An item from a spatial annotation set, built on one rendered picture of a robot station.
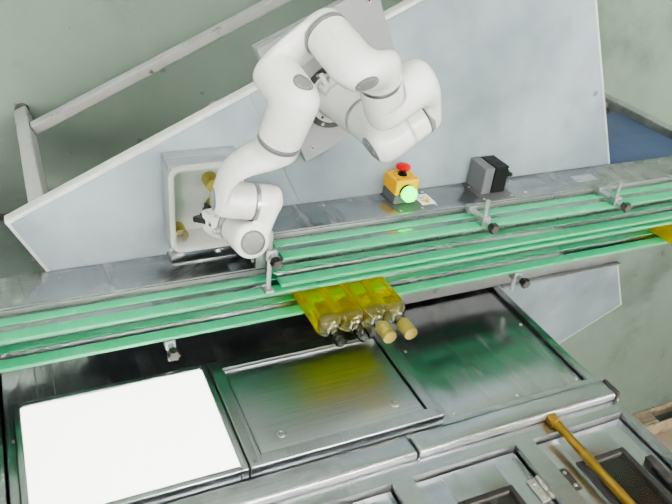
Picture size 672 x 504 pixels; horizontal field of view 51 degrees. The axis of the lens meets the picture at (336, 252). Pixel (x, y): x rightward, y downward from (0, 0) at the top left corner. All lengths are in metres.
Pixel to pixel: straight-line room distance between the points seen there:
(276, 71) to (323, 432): 0.79
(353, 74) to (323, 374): 0.80
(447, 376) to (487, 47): 0.86
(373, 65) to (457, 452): 0.88
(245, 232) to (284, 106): 0.29
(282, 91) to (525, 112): 1.04
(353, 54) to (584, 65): 1.09
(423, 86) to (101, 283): 0.86
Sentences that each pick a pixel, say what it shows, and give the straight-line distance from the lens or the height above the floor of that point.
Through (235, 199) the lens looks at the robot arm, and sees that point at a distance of 1.37.
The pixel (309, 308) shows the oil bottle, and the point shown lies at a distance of 1.70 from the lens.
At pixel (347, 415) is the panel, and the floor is 1.24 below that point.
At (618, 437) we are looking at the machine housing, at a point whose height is 1.48.
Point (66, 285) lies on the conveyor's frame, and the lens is 1.72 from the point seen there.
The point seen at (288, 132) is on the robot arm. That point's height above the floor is 1.18.
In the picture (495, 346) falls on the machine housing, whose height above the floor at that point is 1.11.
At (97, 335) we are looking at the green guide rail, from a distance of 1.71.
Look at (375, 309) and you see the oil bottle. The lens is 1.70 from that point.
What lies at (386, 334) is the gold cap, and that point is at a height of 1.16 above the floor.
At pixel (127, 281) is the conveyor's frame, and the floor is 0.85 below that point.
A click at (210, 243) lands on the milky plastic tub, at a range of 1.72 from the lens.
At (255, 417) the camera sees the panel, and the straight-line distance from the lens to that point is 1.62.
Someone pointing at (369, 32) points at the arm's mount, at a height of 0.77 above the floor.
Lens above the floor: 2.25
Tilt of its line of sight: 49 degrees down
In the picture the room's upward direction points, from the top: 142 degrees clockwise
